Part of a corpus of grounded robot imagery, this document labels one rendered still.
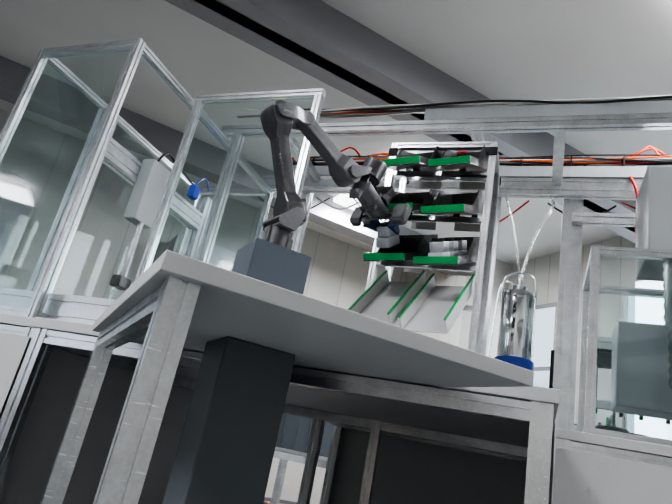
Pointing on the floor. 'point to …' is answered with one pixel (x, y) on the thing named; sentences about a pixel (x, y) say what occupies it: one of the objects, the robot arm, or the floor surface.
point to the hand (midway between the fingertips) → (387, 226)
